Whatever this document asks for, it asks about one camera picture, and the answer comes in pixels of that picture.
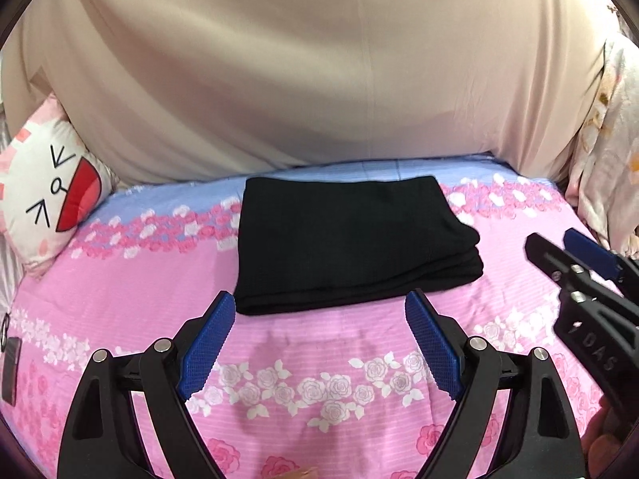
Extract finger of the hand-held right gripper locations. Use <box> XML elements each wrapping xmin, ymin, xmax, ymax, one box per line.
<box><xmin>526</xmin><ymin>232</ymin><xmax>594</xmax><ymax>291</ymax></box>
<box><xmin>563</xmin><ymin>228</ymin><xmax>639</xmax><ymax>291</ymax></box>

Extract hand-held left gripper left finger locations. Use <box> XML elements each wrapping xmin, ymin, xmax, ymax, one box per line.
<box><xmin>57</xmin><ymin>290</ymin><xmax>236</xmax><ymax>479</ymax></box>

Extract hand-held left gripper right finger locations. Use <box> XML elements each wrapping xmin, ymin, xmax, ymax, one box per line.
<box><xmin>404</xmin><ymin>289</ymin><xmax>585</xmax><ymax>479</ymax></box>

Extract black pants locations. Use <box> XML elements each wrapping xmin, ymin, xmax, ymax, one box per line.
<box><xmin>234</xmin><ymin>174</ymin><xmax>485</xmax><ymax>316</ymax></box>

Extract person's right hand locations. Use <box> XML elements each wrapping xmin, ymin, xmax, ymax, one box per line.
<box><xmin>581</xmin><ymin>395</ymin><xmax>634</xmax><ymax>471</ymax></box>

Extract pink floral bedsheet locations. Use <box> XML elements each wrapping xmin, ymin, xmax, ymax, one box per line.
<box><xmin>0</xmin><ymin>152</ymin><xmax>639</xmax><ymax>479</ymax></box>

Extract pale floral cloth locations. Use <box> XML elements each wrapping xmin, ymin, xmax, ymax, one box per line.
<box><xmin>564</xmin><ymin>35</ymin><xmax>639</xmax><ymax>260</ymax></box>

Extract black rectangular device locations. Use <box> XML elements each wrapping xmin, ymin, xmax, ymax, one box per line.
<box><xmin>0</xmin><ymin>336</ymin><xmax>23</xmax><ymax>402</ymax></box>

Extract silver satin curtain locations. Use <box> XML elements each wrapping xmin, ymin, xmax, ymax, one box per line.
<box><xmin>0</xmin><ymin>232</ymin><xmax>28</xmax><ymax>320</ymax></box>

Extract cat face pillow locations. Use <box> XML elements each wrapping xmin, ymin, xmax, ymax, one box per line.
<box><xmin>0</xmin><ymin>92</ymin><xmax>121</xmax><ymax>275</ymax></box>

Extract beige cloth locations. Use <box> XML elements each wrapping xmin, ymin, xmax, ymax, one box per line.
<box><xmin>0</xmin><ymin>0</ymin><xmax>630</xmax><ymax>190</ymax></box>

